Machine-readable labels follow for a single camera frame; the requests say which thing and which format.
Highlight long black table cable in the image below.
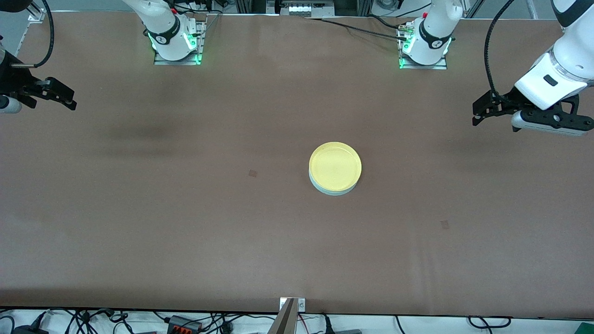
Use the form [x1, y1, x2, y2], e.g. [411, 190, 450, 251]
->
[306, 17, 409, 41]

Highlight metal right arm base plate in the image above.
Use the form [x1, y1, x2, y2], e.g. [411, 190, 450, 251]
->
[154, 20, 207, 66]

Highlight yellow round plate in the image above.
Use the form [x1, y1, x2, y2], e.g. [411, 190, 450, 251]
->
[309, 141, 362, 192]

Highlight black power strip orange switches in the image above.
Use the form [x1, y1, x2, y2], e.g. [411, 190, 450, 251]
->
[167, 315, 203, 334]

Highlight grey metal camera bracket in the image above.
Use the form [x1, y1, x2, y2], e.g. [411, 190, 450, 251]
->
[268, 297, 306, 334]

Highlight looped black floor cable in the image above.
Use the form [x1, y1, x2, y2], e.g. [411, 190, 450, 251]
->
[468, 315, 512, 330]

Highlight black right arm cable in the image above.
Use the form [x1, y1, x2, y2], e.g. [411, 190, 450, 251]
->
[12, 0, 55, 69]

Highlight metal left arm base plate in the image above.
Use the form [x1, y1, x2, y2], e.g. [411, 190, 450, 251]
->
[398, 23, 448, 71]

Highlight light green round plate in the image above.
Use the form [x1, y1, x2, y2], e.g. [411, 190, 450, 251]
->
[309, 169, 359, 197]

